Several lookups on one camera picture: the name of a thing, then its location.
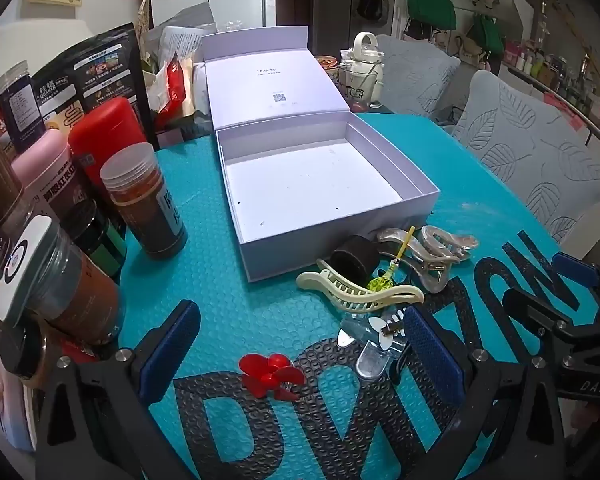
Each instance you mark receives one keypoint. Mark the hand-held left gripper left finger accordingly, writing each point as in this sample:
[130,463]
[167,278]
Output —
[180,330]

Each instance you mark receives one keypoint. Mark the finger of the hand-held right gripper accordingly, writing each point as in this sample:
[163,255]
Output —
[575,266]
[540,312]

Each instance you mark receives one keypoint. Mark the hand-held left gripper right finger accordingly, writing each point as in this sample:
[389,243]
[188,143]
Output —
[432,352]

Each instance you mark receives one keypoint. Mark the small pale blue hair clip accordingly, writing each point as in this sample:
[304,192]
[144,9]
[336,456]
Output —
[380,325]

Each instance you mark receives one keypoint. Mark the clear plastic hair clip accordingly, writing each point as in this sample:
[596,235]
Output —
[372,362]

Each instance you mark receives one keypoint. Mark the yellow green lollipop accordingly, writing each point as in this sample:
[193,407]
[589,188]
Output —
[380,282]

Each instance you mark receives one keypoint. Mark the red flower hair clip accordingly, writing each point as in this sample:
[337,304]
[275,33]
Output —
[265,372]

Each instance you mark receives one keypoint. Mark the cream hair claw clip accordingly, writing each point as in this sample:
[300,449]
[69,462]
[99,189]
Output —
[350,300]

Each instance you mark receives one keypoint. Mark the translucent beige wavy hair claw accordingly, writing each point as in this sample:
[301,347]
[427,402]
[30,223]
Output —
[432,240]

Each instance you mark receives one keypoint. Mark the black velvet hair roll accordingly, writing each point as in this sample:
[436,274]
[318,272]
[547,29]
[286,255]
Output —
[352,260]

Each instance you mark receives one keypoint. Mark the translucent beige curved hair clip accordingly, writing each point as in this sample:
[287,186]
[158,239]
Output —
[387,235]

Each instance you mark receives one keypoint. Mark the pale lavender gift box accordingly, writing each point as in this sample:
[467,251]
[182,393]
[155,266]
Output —
[290,185]

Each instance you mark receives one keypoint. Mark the person's right hand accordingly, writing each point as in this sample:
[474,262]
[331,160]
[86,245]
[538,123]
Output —
[592,417]

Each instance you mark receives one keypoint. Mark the teal bubble mat black letters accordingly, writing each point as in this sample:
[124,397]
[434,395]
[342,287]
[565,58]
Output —
[260,320]

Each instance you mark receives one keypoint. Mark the jar with white square lid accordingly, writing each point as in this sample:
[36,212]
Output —
[80,295]

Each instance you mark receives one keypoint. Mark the dark green jar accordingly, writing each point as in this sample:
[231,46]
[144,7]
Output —
[105,245]

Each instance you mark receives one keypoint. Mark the grey leaf chair cover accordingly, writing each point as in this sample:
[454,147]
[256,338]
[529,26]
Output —
[415,75]
[530,160]

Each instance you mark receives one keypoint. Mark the spice jar translucent lid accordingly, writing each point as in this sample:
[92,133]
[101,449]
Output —
[150,210]

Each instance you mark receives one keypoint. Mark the white pink box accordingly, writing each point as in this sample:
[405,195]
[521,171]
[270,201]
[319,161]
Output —
[7,410]

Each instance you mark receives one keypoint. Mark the row of small bottles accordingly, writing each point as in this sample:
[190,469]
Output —
[555,70]

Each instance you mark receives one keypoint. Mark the red canister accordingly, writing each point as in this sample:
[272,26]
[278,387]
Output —
[107,130]

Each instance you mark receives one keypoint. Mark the pink bottle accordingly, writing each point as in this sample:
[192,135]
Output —
[40,165]

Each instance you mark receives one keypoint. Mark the red snack packet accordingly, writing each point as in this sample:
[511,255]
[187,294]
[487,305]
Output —
[172,85]

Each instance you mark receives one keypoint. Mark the green tote bag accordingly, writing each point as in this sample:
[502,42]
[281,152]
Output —
[430,5]
[487,35]

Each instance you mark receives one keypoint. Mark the dark blue label jar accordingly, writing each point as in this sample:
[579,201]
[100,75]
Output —
[22,105]

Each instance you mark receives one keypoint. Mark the glass cup with spoon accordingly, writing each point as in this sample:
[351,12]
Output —
[357,87]

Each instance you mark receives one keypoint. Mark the black printed pouch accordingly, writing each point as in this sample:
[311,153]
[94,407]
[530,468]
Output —
[105,60]

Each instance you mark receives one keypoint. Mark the printed paper sheet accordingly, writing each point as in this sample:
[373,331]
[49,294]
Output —
[180,42]

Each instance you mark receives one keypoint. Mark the snack tub red print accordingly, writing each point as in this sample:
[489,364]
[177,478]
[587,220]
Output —
[327,65]

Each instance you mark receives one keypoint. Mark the white teapot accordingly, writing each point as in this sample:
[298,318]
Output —
[365,45]

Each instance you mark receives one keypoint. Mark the grey plastic bag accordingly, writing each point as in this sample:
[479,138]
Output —
[195,15]

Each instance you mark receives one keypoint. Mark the white fridge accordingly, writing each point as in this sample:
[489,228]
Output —
[240,5]

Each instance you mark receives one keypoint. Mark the brown door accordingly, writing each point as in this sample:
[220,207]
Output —
[295,0]

